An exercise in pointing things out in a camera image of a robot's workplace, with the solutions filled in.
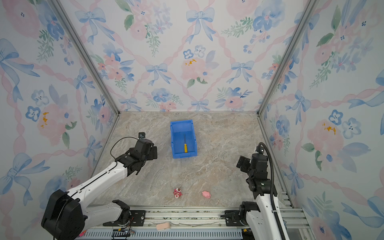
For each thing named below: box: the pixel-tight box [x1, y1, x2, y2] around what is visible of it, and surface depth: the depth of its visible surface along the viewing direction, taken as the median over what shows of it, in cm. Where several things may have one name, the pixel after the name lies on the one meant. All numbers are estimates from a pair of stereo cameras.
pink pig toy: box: [202, 191, 211, 199], surface depth 81 cm
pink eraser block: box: [156, 222, 171, 231], surface depth 71 cm
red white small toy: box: [173, 187, 183, 199], surface depth 80 cm
